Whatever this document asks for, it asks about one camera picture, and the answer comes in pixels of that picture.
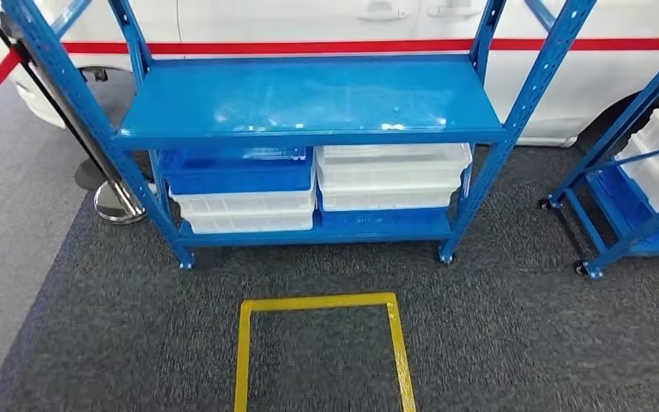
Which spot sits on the white car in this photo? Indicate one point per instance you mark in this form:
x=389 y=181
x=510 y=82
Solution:
x=278 y=20

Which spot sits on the blue plastic crate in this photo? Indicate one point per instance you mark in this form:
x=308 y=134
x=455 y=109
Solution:
x=619 y=199
x=238 y=179

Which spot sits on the blue metal shelf rack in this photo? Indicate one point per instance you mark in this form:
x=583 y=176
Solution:
x=307 y=96

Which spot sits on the black stanchion post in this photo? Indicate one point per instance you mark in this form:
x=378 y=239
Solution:
x=56 y=108

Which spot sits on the blue wheeled metal rack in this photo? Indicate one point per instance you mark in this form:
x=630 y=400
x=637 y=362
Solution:
x=619 y=128

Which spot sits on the yellow floor tape square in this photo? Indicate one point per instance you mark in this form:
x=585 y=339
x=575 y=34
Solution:
x=318 y=301

